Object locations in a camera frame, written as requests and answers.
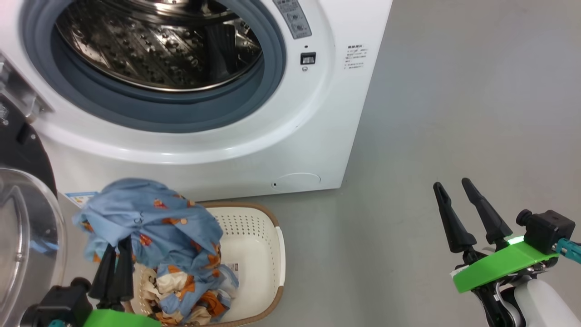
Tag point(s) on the washing machine drum opening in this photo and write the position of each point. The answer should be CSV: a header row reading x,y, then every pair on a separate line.
x,y
159,45

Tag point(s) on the grey instruction label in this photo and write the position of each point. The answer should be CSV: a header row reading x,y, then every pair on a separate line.
x,y
293,18

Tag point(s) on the white barcode sticker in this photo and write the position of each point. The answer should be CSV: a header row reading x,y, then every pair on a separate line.
x,y
232,267

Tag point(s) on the teal camera connector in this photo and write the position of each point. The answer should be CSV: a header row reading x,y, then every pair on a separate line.
x,y
569,250
56,323

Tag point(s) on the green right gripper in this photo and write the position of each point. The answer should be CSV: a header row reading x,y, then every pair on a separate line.
x,y
499,270

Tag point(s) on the round white filter cover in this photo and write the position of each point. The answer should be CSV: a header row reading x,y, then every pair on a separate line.
x,y
297,180

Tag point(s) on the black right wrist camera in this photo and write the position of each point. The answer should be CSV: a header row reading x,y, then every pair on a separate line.
x,y
549,229

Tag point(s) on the black door lock socket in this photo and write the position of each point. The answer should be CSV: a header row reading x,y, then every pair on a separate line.
x,y
308,58

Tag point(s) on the white basket with brown rim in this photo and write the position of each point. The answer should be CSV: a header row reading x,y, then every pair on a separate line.
x,y
254,245

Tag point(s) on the white front-load washing machine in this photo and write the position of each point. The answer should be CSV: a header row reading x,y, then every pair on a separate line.
x,y
295,136

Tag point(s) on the teal left camera connector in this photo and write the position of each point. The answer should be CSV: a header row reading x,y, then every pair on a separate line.
x,y
56,323

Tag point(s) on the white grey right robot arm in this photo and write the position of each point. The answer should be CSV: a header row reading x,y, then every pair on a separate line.
x,y
540,304

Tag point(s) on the blue patterned garment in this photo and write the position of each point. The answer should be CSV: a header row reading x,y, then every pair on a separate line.
x,y
150,218

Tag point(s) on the black round washer door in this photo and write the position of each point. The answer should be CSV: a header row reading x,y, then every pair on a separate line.
x,y
22,150

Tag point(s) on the teal right camera connector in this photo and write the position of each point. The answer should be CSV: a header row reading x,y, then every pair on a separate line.
x,y
569,250

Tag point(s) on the printed warning text label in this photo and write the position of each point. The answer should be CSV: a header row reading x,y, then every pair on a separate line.
x,y
355,56

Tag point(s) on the cream beige garment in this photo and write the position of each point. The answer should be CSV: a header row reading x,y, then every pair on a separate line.
x,y
174,281

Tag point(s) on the blue energy label sticker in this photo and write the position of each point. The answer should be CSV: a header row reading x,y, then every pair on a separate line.
x,y
79,199

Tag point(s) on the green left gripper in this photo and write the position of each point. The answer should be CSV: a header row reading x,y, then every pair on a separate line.
x,y
118,319

